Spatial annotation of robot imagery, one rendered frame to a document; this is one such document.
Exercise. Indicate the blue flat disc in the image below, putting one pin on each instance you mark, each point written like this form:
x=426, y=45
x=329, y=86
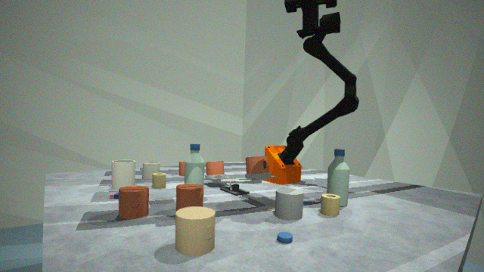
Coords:
x=285, y=237

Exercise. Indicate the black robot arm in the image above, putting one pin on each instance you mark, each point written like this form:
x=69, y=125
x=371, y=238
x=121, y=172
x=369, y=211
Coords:
x=329, y=23

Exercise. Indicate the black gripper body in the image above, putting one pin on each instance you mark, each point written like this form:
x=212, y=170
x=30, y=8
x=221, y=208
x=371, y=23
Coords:
x=291, y=6

